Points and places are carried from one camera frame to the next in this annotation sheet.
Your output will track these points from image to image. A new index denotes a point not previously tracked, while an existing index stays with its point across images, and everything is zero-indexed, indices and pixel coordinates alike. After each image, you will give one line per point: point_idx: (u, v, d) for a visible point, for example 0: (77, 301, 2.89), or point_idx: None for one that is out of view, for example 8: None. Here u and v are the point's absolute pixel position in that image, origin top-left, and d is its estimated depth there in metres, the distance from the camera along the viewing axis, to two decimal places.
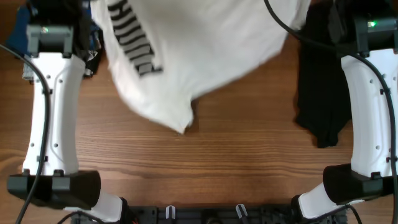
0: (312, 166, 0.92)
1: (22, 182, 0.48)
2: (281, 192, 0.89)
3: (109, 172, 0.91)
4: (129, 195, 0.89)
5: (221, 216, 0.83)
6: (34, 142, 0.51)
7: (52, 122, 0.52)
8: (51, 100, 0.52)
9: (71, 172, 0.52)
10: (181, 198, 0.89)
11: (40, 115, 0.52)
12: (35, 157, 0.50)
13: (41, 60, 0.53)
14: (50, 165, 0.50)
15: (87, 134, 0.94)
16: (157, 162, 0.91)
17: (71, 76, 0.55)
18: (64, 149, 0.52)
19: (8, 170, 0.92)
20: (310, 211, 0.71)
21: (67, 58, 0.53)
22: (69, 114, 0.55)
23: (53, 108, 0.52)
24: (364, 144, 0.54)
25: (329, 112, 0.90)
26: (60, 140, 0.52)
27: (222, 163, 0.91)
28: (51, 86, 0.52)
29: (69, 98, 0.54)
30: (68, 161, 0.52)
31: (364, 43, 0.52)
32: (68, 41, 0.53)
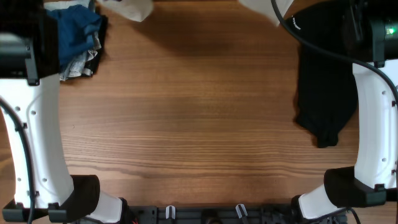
0: (312, 166, 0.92)
1: (18, 213, 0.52)
2: (281, 192, 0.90)
3: (110, 172, 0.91)
4: (130, 195, 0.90)
5: (221, 216, 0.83)
6: (20, 177, 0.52)
7: (33, 155, 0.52)
8: (27, 136, 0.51)
9: (66, 200, 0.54)
10: (181, 198, 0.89)
11: (18, 144, 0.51)
12: (24, 191, 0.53)
13: (5, 91, 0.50)
14: (43, 196, 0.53)
15: (87, 135, 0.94)
16: (157, 162, 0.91)
17: (46, 101, 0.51)
18: (53, 176, 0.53)
19: (9, 171, 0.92)
20: (310, 212, 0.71)
21: (35, 86, 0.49)
22: (53, 140, 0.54)
23: (31, 142, 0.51)
24: (371, 155, 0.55)
25: (329, 112, 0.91)
26: (48, 175, 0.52)
27: (222, 163, 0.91)
28: (23, 120, 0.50)
29: (49, 125, 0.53)
30: (58, 186, 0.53)
31: (380, 51, 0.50)
32: (31, 65, 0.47)
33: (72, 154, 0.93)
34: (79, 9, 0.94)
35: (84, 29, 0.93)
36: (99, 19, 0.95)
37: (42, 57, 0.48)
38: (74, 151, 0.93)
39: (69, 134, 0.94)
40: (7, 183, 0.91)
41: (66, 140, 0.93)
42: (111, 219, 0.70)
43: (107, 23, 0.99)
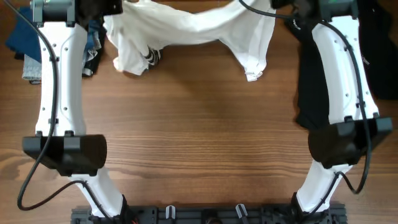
0: (312, 166, 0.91)
1: (37, 141, 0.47)
2: (282, 192, 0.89)
3: (109, 172, 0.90)
4: (129, 195, 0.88)
5: (221, 216, 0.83)
6: (45, 106, 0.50)
7: (60, 84, 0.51)
8: (58, 67, 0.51)
9: (81, 133, 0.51)
10: (181, 198, 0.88)
11: (48, 83, 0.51)
12: (46, 119, 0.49)
13: (49, 28, 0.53)
14: (61, 125, 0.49)
15: (87, 134, 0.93)
16: (157, 162, 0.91)
17: (77, 43, 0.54)
18: (74, 109, 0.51)
19: (7, 170, 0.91)
20: (307, 202, 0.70)
21: (71, 27, 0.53)
22: (78, 79, 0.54)
23: (61, 72, 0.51)
24: (336, 95, 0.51)
25: (325, 109, 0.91)
26: (69, 104, 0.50)
27: (222, 163, 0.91)
28: (57, 55, 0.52)
29: (77, 66, 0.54)
30: (75, 120, 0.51)
31: (327, 12, 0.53)
32: (71, 9, 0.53)
33: None
34: None
35: None
36: None
37: (80, 10, 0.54)
38: None
39: None
40: (5, 183, 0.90)
41: None
42: (111, 210, 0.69)
43: None
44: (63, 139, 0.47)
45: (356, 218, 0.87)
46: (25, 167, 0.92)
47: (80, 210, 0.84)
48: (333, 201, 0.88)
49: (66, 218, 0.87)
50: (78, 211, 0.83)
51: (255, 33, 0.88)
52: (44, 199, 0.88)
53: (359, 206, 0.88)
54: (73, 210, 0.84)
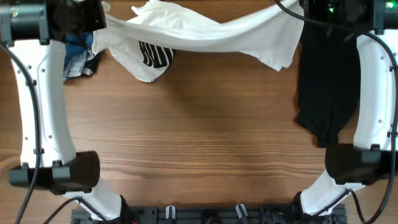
0: (312, 165, 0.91)
1: (23, 173, 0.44)
2: (282, 192, 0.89)
3: (109, 172, 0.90)
4: (129, 195, 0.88)
5: (221, 216, 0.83)
6: (27, 136, 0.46)
7: (42, 111, 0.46)
8: (37, 93, 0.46)
9: (69, 160, 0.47)
10: (181, 198, 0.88)
11: (28, 108, 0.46)
12: (31, 149, 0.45)
13: (22, 47, 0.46)
14: (48, 155, 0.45)
15: (87, 134, 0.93)
16: (157, 162, 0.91)
17: (55, 61, 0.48)
18: (60, 137, 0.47)
19: (7, 171, 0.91)
20: (310, 206, 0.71)
21: (46, 45, 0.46)
22: (60, 99, 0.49)
23: (40, 97, 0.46)
24: (367, 119, 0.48)
25: (328, 112, 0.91)
26: (54, 132, 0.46)
27: (222, 163, 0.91)
28: (33, 77, 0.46)
29: (57, 85, 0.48)
30: (63, 145, 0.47)
31: (382, 20, 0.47)
32: (44, 23, 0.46)
33: None
34: None
35: None
36: None
37: (55, 23, 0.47)
38: None
39: None
40: (5, 183, 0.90)
41: None
42: (110, 214, 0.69)
43: None
44: (53, 172, 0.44)
45: (356, 218, 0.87)
46: None
47: (81, 210, 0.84)
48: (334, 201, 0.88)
49: (66, 218, 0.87)
50: (78, 211, 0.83)
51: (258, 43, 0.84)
52: (44, 200, 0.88)
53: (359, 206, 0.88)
54: (73, 210, 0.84)
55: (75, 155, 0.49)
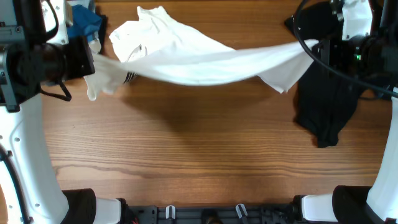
0: (312, 166, 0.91)
1: None
2: (282, 192, 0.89)
3: (109, 172, 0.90)
4: (129, 195, 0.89)
5: (221, 216, 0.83)
6: (12, 205, 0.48)
7: (23, 185, 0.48)
8: (15, 166, 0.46)
9: (61, 221, 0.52)
10: (181, 198, 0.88)
11: (8, 188, 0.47)
12: (17, 218, 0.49)
13: None
14: (37, 222, 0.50)
15: (87, 134, 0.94)
16: (157, 162, 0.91)
17: (28, 127, 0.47)
18: (48, 202, 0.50)
19: None
20: (313, 214, 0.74)
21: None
22: (41, 163, 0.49)
23: (18, 168, 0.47)
24: None
25: (329, 111, 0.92)
26: (40, 200, 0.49)
27: (222, 163, 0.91)
28: (7, 148, 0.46)
29: (38, 158, 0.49)
30: (52, 209, 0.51)
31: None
32: (7, 90, 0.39)
33: (71, 154, 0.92)
34: (79, 9, 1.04)
35: (85, 28, 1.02)
36: (98, 20, 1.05)
37: (20, 79, 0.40)
38: (73, 151, 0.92)
39: (68, 133, 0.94)
40: None
41: (65, 140, 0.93)
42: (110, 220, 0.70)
43: (107, 23, 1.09)
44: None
45: None
46: None
47: None
48: None
49: None
50: None
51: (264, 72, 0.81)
52: None
53: None
54: None
55: (68, 202, 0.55)
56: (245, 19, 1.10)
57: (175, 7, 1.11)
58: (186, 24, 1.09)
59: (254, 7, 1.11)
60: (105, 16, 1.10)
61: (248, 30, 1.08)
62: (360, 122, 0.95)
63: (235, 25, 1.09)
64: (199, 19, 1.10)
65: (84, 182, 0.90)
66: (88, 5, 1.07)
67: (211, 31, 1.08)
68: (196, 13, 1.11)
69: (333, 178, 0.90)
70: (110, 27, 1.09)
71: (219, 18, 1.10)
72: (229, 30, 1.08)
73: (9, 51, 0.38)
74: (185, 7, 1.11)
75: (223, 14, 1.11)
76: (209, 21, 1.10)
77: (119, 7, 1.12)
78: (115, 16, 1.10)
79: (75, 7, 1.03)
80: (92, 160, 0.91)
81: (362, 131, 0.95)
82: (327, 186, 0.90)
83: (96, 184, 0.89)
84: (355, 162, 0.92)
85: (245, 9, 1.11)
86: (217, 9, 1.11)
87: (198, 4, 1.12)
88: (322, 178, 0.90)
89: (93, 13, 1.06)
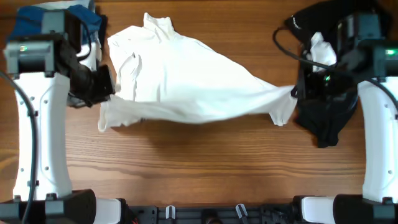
0: (312, 166, 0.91)
1: (15, 208, 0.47)
2: (282, 192, 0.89)
3: (109, 172, 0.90)
4: (129, 195, 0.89)
5: (221, 216, 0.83)
6: (23, 168, 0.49)
7: (40, 144, 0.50)
8: (38, 122, 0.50)
9: (63, 194, 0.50)
10: (181, 198, 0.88)
11: (27, 144, 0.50)
12: (25, 181, 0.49)
13: (28, 82, 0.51)
14: (41, 188, 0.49)
15: (87, 134, 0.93)
16: (157, 162, 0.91)
17: (58, 93, 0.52)
18: (56, 170, 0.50)
19: (6, 170, 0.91)
20: (311, 214, 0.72)
21: (51, 77, 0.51)
22: (58, 134, 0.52)
23: (41, 129, 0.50)
24: (376, 169, 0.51)
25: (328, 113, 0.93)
26: (51, 163, 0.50)
27: (222, 163, 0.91)
28: (35, 107, 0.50)
29: (56, 124, 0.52)
30: (58, 180, 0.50)
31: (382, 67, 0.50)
32: (50, 58, 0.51)
33: (71, 154, 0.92)
34: (79, 9, 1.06)
35: None
36: (98, 21, 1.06)
37: (61, 58, 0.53)
38: (73, 151, 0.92)
39: (68, 133, 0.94)
40: (5, 183, 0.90)
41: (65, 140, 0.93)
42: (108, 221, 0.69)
43: (106, 23, 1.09)
44: (46, 204, 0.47)
45: None
46: None
47: None
48: None
49: None
50: None
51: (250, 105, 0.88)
52: None
53: None
54: None
55: (71, 190, 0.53)
56: (245, 19, 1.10)
57: (175, 7, 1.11)
58: (187, 24, 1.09)
59: (254, 7, 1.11)
60: (104, 15, 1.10)
61: (249, 30, 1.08)
62: (359, 122, 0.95)
63: (234, 25, 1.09)
64: (200, 18, 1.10)
65: (84, 182, 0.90)
66: (88, 5, 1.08)
67: (212, 31, 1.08)
68: (196, 13, 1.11)
69: (334, 178, 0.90)
70: (110, 27, 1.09)
71: (219, 18, 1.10)
72: (229, 30, 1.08)
73: (54, 39, 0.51)
74: (185, 7, 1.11)
75: (223, 14, 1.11)
76: (209, 21, 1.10)
77: (119, 7, 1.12)
78: (115, 16, 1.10)
79: (76, 7, 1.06)
80: (92, 160, 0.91)
81: (362, 130, 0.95)
82: (327, 186, 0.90)
83: (96, 184, 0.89)
84: (355, 162, 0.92)
85: (245, 9, 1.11)
86: (217, 9, 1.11)
87: (198, 4, 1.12)
88: (322, 178, 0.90)
89: (93, 13, 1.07)
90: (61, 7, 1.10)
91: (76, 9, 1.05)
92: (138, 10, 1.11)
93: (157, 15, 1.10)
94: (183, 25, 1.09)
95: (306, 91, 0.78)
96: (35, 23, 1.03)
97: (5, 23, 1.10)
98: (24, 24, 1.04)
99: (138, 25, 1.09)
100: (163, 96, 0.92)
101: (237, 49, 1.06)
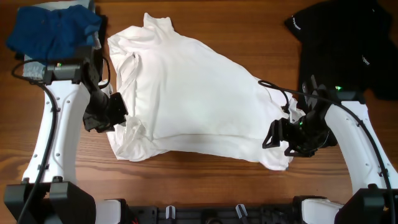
0: (311, 166, 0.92)
1: (21, 189, 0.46)
2: (282, 192, 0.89)
3: (109, 172, 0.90)
4: (129, 195, 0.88)
5: (221, 216, 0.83)
6: (37, 154, 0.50)
7: (56, 135, 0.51)
8: (58, 118, 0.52)
9: (69, 180, 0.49)
10: (181, 198, 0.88)
11: (43, 133, 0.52)
12: (37, 165, 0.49)
13: (58, 84, 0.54)
14: (50, 172, 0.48)
15: (87, 135, 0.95)
16: (157, 163, 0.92)
17: (80, 96, 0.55)
18: (66, 159, 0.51)
19: (5, 170, 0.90)
20: (308, 216, 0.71)
21: (76, 84, 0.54)
22: (73, 132, 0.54)
23: (60, 124, 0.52)
24: (355, 167, 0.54)
25: None
26: (62, 150, 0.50)
27: (222, 163, 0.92)
28: (59, 105, 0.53)
29: (73, 124, 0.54)
30: (66, 168, 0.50)
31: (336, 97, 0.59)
32: (79, 72, 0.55)
33: None
34: (79, 9, 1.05)
35: (85, 29, 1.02)
36: (99, 21, 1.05)
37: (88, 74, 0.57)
38: None
39: None
40: (4, 183, 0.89)
41: None
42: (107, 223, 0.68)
43: (107, 23, 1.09)
44: (51, 185, 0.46)
45: None
46: (25, 167, 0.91)
47: None
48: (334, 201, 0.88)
49: None
50: None
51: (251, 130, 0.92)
52: None
53: None
54: None
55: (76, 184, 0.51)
56: (245, 19, 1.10)
57: (175, 7, 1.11)
58: (187, 24, 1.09)
59: (254, 7, 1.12)
60: (104, 15, 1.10)
61: (248, 30, 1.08)
62: None
63: (234, 25, 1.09)
64: (200, 19, 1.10)
65: (84, 182, 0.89)
66: (88, 6, 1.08)
67: (212, 31, 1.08)
68: (195, 13, 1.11)
69: (334, 178, 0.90)
70: (110, 27, 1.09)
71: (219, 18, 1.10)
72: (229, 30, 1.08)
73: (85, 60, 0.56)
74: (185, 7, 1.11)
75: (223, 14, 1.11)
76: (209, 21, 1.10)
77: (119, 7, 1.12)
78: (115, 16, 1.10)
79: (76, 7, 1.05)
80: (92, 160, 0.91)
81: None
82: (327, 186, 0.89)
83: (96, 185, 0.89)
84: None
85: (245, 9, 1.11)
86: (217, 9, 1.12)
87: (198, 4, 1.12)
88: (322, 179, 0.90)
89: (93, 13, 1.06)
90: (61, 6, 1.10)
91: (76, 9, 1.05)
92: (138, 10, 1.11)
93: (157, 15, 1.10)
94: (183, 25, 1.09)
95: (283, 134, 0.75)
96: (36, 23, 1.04)
97: (5, 23, 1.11)
98: (24, 23, 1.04)
99: (138, 25, 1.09)
100: (166, 107, 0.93)
101: (237, 50, 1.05)
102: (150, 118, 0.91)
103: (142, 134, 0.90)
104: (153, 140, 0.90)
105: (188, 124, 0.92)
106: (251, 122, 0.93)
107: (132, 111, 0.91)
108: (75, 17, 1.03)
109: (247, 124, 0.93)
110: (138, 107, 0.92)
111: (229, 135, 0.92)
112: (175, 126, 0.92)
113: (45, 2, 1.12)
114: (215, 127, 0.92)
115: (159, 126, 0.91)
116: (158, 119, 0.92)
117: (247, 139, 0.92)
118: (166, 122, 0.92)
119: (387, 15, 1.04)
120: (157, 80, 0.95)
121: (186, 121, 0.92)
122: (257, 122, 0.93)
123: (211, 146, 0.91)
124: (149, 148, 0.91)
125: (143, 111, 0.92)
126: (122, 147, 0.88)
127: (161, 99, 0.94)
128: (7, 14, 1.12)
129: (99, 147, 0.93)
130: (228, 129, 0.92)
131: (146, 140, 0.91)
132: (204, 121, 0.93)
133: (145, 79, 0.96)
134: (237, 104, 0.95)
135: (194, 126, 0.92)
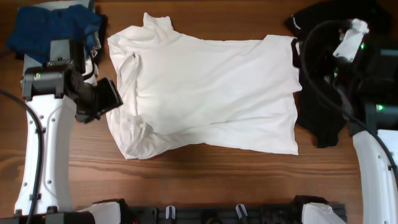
0: (312, 166, 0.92)
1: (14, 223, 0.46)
2: (281, 192, 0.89)
3: (109, 172, 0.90)
4: (129, 195, 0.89)
5: (221, 216, 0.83)
6: (27, 182, 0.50)
7: (45, 162, 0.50)
8: (45, 139, 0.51)
9: (64, 208, 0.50)
10: (181, 199, 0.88)
11: (32, 158, 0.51)
12: (28, 195, 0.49)
13: (39, 103, 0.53)
14: (44, 202, 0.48)
15: (87, 135, 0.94)
16: (157, 163, 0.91)
17: (64, 114, 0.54)
18: (58, 184, 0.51)
19: (5, 171, 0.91)
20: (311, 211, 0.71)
21: (60, 98, 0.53)
22: (62, 153, 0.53)
23: (47, 147, 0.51)
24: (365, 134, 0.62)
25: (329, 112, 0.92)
26: (53, 177, 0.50)
27: (221, 163, 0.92)
28: (43, 126, 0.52)
29: (61, 146, 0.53)
30: (59, 194, 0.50)
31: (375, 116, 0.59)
32: (62, 81, 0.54)
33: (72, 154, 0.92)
34: (79, 9, 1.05)
35: (85, 29, 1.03)
36: (99, 20, 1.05)
37: (70, 83, 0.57)
38: (73, 152, 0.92)
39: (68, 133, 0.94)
40: (4, 183, 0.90)
41: None
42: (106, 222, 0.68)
43: (107, 22, 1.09)
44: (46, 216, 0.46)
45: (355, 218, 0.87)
46: None
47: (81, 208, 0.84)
48: (333, 201, 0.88)
49: None
50: None
51: (261, 127, 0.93)
52: None
53: (359, 207, 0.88)
54: None
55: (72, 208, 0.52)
56: (245, 18, 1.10)
57: (175, 7, 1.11)
58: (187, 23, 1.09)
59: (254, 6, 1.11)
60: (105, 15, 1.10)
61: (248, 29, 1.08)
62: None
63: (234, 25, 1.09)
64: (200, 18, 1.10)
65: (84, 182, 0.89)
66: (88, 5, 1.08)
67: (212, 31, 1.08)
68: (195, 13, 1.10)
69: (333, 178, 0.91)
70: (110, 27, 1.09)
71: (219, 17, 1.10)
72: (229, 30, 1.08)
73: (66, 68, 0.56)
74: (185, 7, 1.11)
75: (223, 14, 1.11)
76: (209, 20, 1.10)
77: (118, 6, 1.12)
78: (115, 16, 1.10)
79: (75, 6, 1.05)
80: (91, 160, 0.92)
81: None
82: (326, 186, 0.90)
83: (96, 185, 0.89)
84: (355, 162, 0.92)
85: (245, 9, 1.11)
86: (217, 9, 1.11)
87: (198, 4, 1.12)
88: (322, 179, 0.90)
89: (93, 13, 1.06)
90: (60, 6, 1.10)
91: (76, 9, 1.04)
92: (138, 10, 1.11)
93: (157, 14, 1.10)
94: (184, 25, 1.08)
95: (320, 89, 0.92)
96: (35, 23, 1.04)
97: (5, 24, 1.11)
98: (23, 22, 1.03)
99: (138, 25, 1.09)
100: (171, 105, 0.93)
101: None
102: (156, 117, 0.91)
103: (150, 132, 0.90)
104: (163, 136, 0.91)
105: (196, 121, 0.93)
106: (259, 117, 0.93)
107: (134, 109, 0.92)
108: (75, 17, 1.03)
109: (255, 102, 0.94)
110: (142, 107, 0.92)
111: (237, 129, 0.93)
112: (181, 123, 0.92)
113: (44, 2, 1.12)
114: (222, 124, 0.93)
115: (165, 124, 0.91)
116: (164, 116, 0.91)
117: (257, 121, 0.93)
118: (173, 119, 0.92)
119: (388, 14, 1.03)
120: (158, 77, 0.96)
121: (194, 116, 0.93)
122: (263, 114, 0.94)
123: (222, 140, 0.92)
124: (158, 144, 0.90)
125: (147, 109, 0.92)
126: (132, 146, 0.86)
127: (165, 96, 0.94)
128: (7, 14, 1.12)
129: (99, 147, 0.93)
130: (236, 126, 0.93)
131: (155, 137, 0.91)
132: (212, 116, 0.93)
133: (145, 78, 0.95)
134: (242, 80, 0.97)
135: (201, 122, 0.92)
